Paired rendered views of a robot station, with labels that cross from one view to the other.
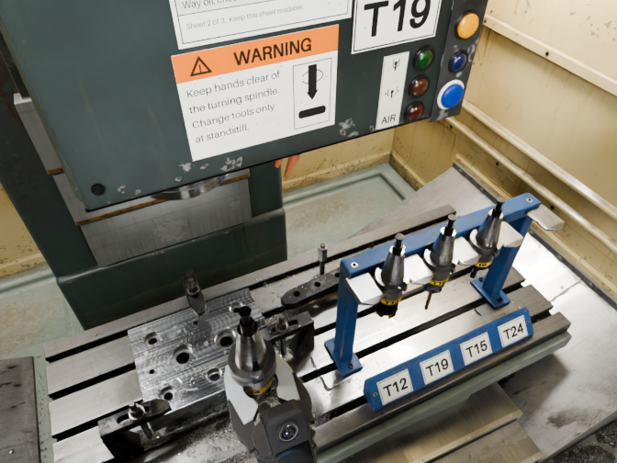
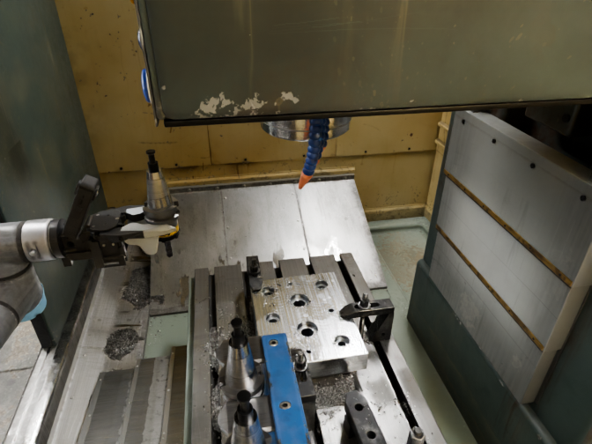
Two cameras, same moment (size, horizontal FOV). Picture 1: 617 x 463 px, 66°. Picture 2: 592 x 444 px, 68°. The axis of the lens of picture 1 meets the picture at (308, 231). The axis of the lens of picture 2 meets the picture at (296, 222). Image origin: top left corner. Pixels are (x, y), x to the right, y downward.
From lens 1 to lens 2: 92 cm
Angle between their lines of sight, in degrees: 78
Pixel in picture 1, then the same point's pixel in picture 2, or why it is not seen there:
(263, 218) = (538, 430)
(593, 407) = not seen: outside the picture
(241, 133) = not seen: hidden behind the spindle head
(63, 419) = (287, 263)
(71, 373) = (322, 265)
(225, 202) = (512, 346)
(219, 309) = (343, 328)
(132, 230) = (454, 273)
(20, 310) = not seen: hidden behind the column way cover
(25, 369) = (374, 283)
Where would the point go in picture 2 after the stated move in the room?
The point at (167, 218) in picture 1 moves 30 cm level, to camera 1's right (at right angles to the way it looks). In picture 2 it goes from (473, 295) to (484, 395)
